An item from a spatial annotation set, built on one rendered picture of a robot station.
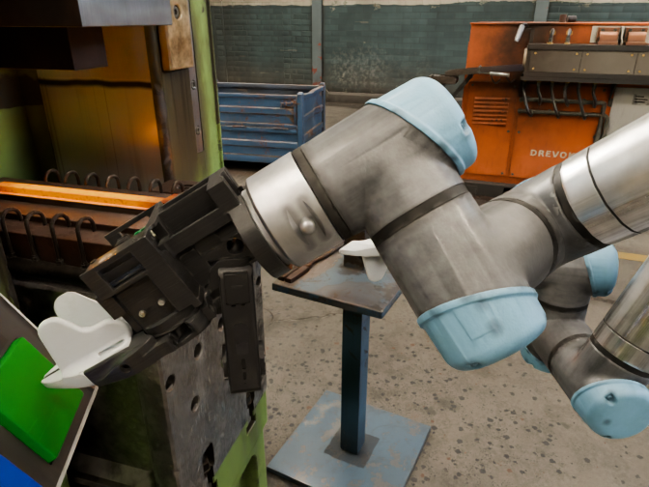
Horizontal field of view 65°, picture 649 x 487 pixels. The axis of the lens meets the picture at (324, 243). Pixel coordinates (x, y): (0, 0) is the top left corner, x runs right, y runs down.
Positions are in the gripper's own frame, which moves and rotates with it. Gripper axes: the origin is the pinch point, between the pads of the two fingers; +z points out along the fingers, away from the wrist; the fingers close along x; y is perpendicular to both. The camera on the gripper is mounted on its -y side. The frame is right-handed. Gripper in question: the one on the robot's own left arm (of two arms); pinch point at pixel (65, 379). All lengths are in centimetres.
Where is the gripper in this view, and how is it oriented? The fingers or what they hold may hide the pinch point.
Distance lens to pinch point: 45.8
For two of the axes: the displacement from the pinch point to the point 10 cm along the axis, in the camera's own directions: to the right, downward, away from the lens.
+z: -8.6, 5.1, 0.9
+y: -5.0, -7.6, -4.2
